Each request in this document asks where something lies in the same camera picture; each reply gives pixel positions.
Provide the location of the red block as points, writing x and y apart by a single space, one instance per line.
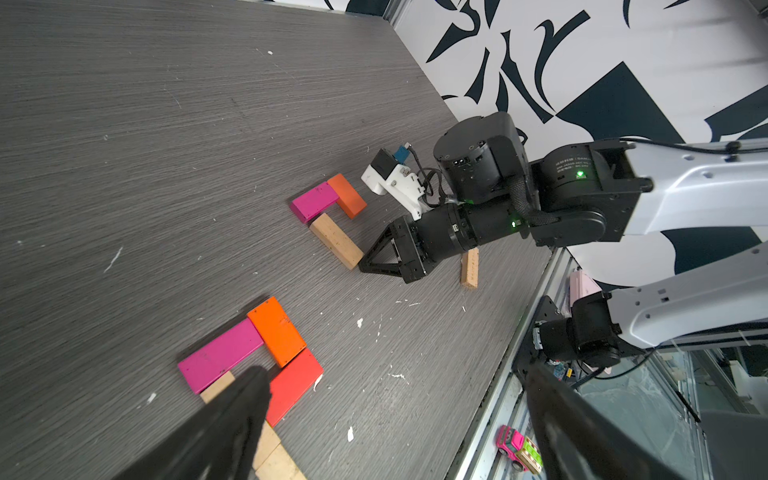
292 382

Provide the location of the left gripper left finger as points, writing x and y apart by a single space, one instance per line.
198 449

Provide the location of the pink tray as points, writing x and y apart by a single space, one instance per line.
580 285

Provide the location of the small pink toy car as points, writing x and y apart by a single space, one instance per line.
523 454

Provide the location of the magenta block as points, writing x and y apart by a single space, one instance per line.
206 365
314 202

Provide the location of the orange block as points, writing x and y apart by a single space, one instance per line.
349 200
278 332

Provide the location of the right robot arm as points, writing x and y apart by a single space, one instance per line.
584 193

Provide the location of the natural wood block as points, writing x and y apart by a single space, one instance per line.
240 406
469 277
337 241
279 465

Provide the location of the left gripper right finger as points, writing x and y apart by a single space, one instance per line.
577 442

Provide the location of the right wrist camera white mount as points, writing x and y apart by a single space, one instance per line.
388 174

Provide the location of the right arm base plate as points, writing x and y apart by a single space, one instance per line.
546 340

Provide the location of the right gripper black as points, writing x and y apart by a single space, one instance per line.
420 245

